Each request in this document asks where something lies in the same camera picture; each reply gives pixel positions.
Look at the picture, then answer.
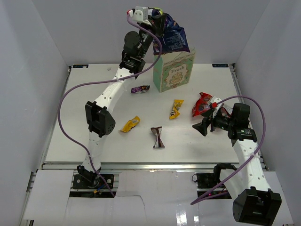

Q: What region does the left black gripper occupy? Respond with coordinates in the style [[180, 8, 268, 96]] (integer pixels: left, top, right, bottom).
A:
[[138, 12, 166, 58]]

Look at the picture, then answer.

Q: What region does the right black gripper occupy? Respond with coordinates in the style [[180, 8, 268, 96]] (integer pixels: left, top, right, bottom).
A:
[[192, 107, 235, 136]]

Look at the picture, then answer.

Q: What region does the red snack bag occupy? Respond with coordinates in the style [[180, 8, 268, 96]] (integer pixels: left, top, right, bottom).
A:
[[192, 92, 232, 117]]

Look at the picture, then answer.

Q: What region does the blue chips bag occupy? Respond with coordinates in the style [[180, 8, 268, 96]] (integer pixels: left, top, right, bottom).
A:
[[158, 13, 190, 54]]

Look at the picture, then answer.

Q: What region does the yellow candy pack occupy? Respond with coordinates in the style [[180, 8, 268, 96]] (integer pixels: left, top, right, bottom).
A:
[[169, 99, 184, 120], [119, 116, 141, 133]]

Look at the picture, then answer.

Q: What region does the brown white candy bar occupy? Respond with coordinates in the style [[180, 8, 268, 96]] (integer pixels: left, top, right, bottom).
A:
[[151, 126, 165, 149]]

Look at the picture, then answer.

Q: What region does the green paper gift bag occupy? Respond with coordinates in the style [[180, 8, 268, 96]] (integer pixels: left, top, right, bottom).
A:
[[153, 48, 196, 92]]

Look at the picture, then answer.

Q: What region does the purple candy bar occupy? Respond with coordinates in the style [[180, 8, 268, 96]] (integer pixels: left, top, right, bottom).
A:
[[131, 85, 150, 94]]

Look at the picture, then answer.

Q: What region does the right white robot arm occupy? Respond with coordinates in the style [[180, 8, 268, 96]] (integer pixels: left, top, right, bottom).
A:
[[193, 103, 282, 226]]

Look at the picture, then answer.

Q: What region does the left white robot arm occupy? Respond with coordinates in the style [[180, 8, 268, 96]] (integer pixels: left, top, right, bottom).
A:
[[77, 10, 166, 188]]

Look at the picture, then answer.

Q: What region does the blue label right corner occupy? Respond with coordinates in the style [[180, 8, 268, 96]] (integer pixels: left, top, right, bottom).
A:
[[212, 64, 229, 68]]

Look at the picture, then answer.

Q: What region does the blue label corner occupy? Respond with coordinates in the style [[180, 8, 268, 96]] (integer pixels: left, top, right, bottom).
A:
[[72, 64, 89, 68], [212, 64, 229, 68]]

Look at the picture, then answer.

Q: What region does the blue label left corner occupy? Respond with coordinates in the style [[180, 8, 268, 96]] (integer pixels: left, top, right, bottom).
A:
[[72, 64, 89, 68]]

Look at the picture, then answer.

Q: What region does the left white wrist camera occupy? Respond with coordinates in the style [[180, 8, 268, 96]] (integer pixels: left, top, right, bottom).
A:
[[127, 6, 151, 25]]

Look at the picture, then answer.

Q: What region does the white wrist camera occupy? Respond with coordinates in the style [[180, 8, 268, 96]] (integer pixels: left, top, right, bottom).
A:
[[210, 102, 223, 118], [127, 6, 151, 25]]

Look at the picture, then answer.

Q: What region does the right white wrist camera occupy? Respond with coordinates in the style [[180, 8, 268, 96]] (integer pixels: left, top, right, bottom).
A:
[[210, 102, 223, 118]]

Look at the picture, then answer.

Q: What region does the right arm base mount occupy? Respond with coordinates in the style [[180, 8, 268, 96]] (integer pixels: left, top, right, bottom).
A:
[[191, 163, 237, 197]]

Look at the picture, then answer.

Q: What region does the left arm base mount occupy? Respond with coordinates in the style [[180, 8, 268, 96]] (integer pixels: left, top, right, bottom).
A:
[[71, 173, 114, 189]]

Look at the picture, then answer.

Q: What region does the aluminium table frame rail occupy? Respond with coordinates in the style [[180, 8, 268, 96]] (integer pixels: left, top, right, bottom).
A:
[[41, 162, 268, 171]]

